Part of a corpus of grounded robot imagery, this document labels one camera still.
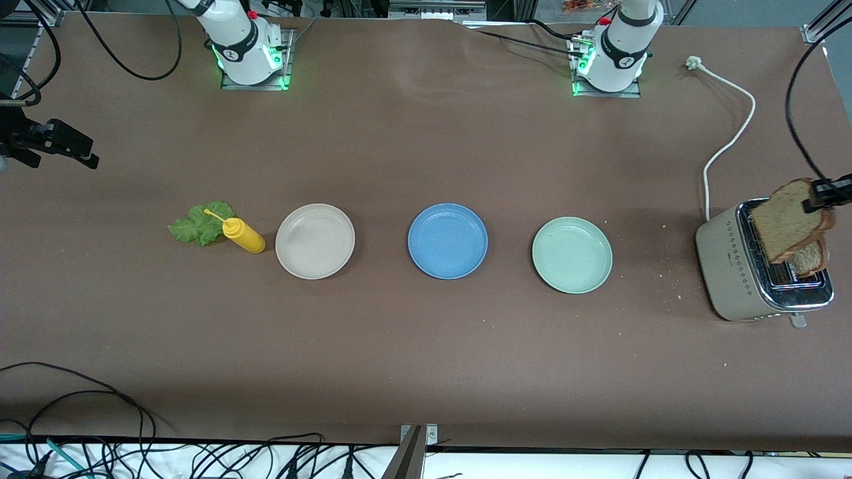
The grey metal rail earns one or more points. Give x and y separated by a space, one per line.
436 8

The blue round plate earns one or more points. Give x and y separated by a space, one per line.
447 241

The light green round plate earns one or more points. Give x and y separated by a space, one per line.
572 255

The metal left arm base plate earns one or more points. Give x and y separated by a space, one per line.
629 93

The beige round plate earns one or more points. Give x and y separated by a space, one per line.
315 241

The yellow squeeze sauce bottle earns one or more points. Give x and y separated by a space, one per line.
246 238

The orange packaged item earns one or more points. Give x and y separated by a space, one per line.
580 5

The aluminium frame profile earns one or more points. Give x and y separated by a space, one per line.
815 33
40 16

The green lettuce leaf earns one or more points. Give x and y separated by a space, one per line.
193 227

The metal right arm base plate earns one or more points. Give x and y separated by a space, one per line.
288 60

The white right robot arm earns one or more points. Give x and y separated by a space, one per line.
243 40

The silver two-slot toaster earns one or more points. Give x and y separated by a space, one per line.
725 266

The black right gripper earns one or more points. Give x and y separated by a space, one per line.
13 131

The brown bread slice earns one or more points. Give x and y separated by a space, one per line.
782 223
812 259

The aluminium frame bracket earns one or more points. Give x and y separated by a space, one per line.
409 456

